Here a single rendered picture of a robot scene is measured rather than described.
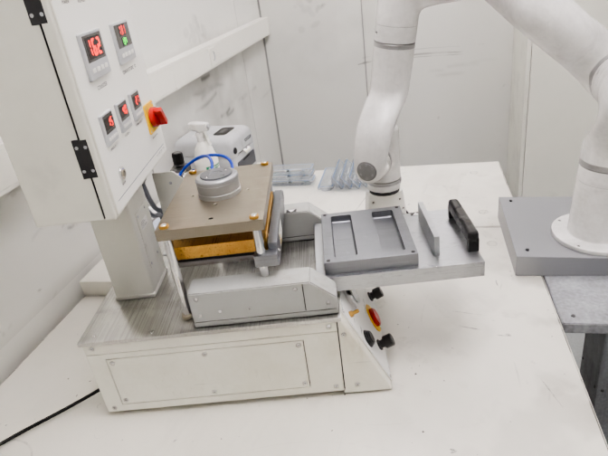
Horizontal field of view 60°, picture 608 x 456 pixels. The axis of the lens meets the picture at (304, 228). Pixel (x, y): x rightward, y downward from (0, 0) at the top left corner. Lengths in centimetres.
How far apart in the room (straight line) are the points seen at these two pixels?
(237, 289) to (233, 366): 16
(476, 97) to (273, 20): 128
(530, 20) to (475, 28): 208
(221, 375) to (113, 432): 23
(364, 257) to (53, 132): 53
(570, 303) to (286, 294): 65
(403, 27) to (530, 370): 72
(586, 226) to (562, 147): 172
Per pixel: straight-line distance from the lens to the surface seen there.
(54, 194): 88
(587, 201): 134
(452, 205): 107
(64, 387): 123
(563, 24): 119
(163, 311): 101
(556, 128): 301
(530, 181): 309
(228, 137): 186
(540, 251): 133
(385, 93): 120
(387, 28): 118
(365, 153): 118
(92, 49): 87
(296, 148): 348
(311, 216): 111
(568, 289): 131
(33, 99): 84
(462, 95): 332
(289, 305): 89
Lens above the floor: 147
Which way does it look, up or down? 27 degrees down
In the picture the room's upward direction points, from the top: 8 degrees counter-clockwise
